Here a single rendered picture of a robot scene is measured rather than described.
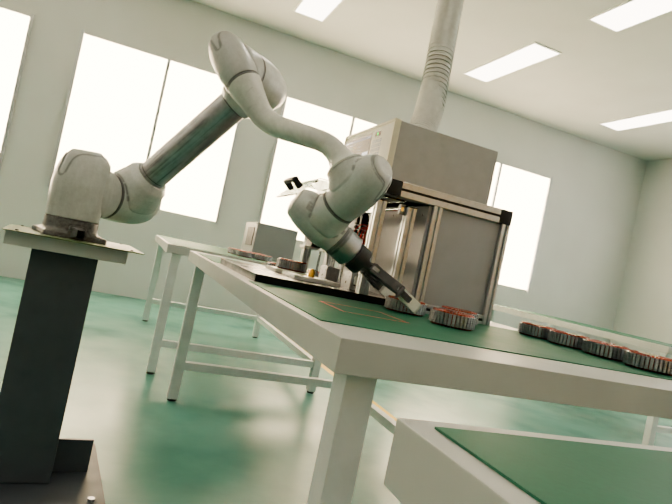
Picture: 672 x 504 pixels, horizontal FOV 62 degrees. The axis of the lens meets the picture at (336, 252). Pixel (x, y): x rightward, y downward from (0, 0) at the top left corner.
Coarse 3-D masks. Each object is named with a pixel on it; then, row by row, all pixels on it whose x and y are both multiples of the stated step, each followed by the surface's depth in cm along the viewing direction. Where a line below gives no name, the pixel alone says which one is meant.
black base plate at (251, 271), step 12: (228, 264) 194; (240, 264) 188; (252, 264) 211; (252, 276) 154; (264, 276) 152; (276, 276) 159; (300, 288) 155; (312, 288) 157; (324, 288) 158; (336, 288) 164; (360, 300) 162; (372, 300) 163; (384, 300) 164
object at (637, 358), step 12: (528, 324) 164; (540, 336) 162; (552, 336) 154; (564, 336) 151; (576, 336) 150; (576, 348) 150; (588, 348) 141; (600, 348) 139; (612, 348) 138; (624, 348) 138; (624, 360) 132; (636, 360) 128; (648, 360) 126; (660, 360) 125; (660, 372) 126
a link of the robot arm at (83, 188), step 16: (64, 160) 167; (80, 160) 167; (96, 160) 169; (64, 176) 165; (80, 176) 166; (96, 176) 168; (112, 176) 175; (48, 192) 168; (64, 192) 165; (80, 192) 166; (96, 192) 169; (112, 192) 175; (48, 208) 166; (64, 208) 165; (80, 208) 166; (96, 208) 170; (112, 208) 177
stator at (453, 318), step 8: (432, 312) 135; (440, 312) 132; (448, 312) 132; (456, 312) 140; (432, 320) 134; (440, 320) 132; (448, 320) 131; (456, 320) 131; (464, 320) 131; (472, 320) 132; (456, 328) 131; (464, 328) 131; (472, 328) 133
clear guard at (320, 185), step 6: (312, 180) 160; (318, 180) 155; (324, 180) 155; (294, 186) 172; (306, 186) 155; (312, 186) 173; (318, 186) 170; (324, 186) 167; (282, 192) 175; (288, 192) 166; (294, 192) 158; (384, 198) 166; (390, 198) 163; (396, 198) 163
